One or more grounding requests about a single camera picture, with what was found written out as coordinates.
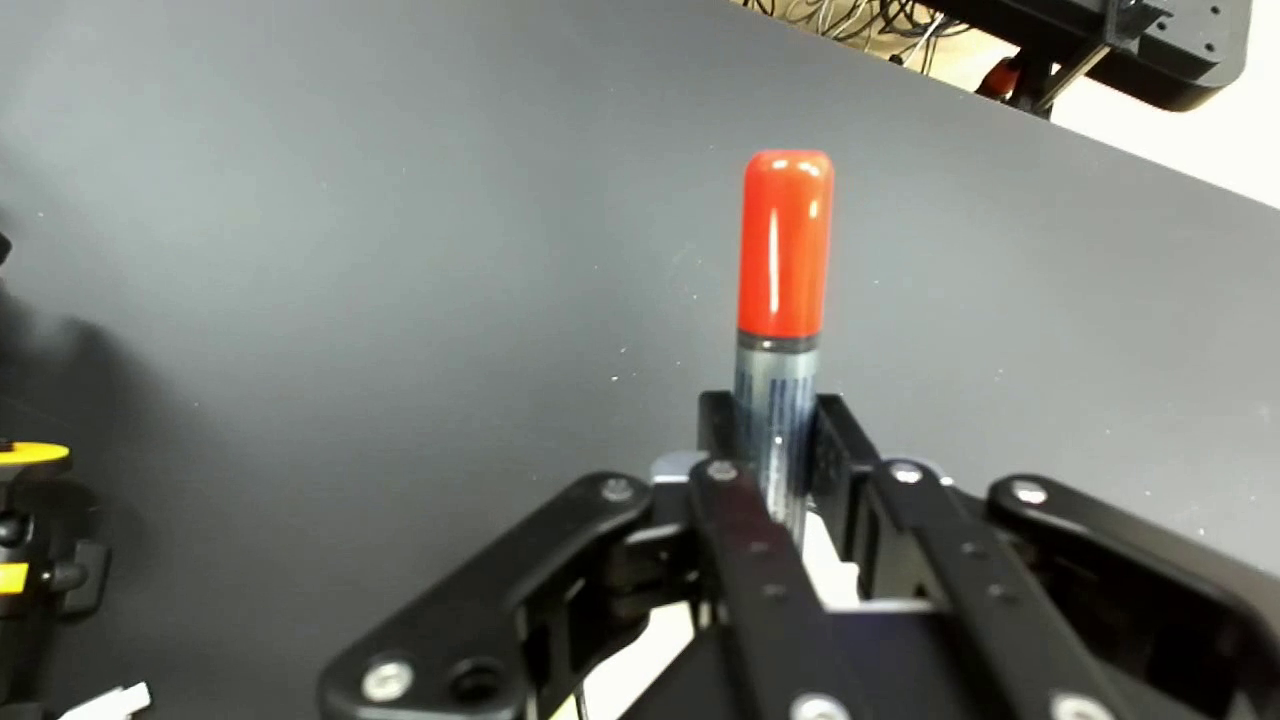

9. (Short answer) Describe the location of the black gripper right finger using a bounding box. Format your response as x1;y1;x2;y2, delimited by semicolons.
812;396;1127;720

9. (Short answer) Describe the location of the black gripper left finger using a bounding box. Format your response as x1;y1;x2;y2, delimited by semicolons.
694;394;856;720

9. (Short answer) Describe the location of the black device on stand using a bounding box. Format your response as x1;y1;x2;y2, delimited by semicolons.
930;0;1251;118

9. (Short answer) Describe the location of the yellow black clamp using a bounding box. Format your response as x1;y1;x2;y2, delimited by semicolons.
0;441;113;623

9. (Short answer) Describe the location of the white plug connector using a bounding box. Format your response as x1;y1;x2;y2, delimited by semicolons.
59;680;151;720

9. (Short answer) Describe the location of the orange capped grey marker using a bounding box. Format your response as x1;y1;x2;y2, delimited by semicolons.
736;147;835;538

